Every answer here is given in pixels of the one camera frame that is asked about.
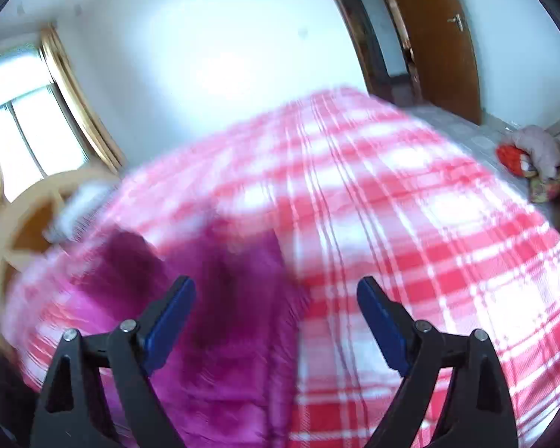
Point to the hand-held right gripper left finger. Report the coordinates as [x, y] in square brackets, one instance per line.
[168, 322]

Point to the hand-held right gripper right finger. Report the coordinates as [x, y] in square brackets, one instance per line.
[387, 324]

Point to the magenta puffer jacket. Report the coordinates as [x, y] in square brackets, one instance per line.
[224, 336]

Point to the red plaid bed sheet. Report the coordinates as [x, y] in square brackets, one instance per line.
[401, 242]

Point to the striped pillow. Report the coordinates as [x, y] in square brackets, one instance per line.
[77, 210]

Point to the cream wooden headboard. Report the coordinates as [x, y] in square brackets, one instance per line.
[32, 224]

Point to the red plush toy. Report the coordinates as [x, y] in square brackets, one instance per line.
[513, 158]

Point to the window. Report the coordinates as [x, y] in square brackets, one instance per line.
[32, 130]

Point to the yellow curtain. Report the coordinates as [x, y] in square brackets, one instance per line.
[81, 102]

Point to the brown wooden door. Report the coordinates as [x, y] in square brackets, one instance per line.
[436, 32]

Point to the brown door frame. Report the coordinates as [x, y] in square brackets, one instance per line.
[359, 32]

